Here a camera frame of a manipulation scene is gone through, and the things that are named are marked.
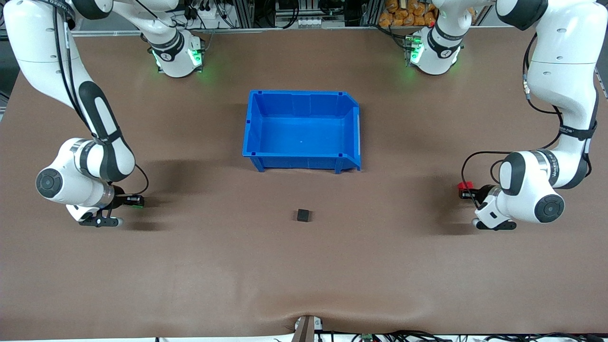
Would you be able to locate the brown table mat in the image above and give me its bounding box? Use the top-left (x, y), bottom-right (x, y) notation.
top-left (0, 28), bottom-right (608, 339)

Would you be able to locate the blue plastic storage bin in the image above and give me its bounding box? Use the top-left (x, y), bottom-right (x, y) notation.
top-left (242, 90), bottom-right (361, 174)

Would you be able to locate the orange snack packs pile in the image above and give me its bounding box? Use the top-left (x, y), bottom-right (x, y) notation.
top-left (379, 0), bottom-right (437, 28)

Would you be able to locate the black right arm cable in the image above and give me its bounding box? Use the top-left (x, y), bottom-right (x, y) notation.
top-left (50, 0), bottom-right (150, 196)

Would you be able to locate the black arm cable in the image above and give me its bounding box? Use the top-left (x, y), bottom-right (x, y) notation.
top-left (50, 0), bottom-right (150, 196)
top-left (461, 28), bottom-right (594, 209)

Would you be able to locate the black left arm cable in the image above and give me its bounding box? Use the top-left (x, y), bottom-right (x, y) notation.
top-left (461, 28), bottom-right (594, 209)

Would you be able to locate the black cable bundle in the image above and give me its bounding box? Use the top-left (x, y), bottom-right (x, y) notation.
top-left (318, 330), bottom-right (608, 342)

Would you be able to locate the brown metal bracket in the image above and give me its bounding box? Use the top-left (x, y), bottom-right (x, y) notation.
top-left (294, 315), bottom-right (324, 342)

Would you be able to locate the silver aluminium profile frame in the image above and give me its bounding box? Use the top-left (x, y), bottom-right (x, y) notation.
top-left (180, 0), bottom-right (494, 30)

